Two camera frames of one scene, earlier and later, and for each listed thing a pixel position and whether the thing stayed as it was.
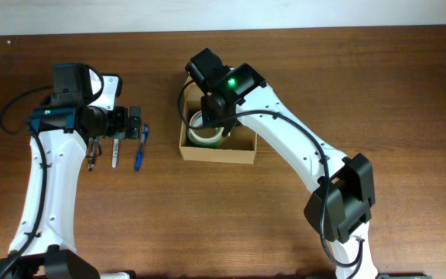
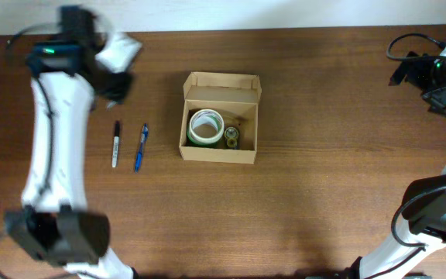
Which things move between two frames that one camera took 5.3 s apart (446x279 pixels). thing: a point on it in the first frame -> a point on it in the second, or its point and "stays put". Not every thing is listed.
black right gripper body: (215, 118) -> (409, 70)
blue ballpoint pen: (144, 138) stays put
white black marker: (114, 153) stays put
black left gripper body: (134, 122) -> (115, 88)
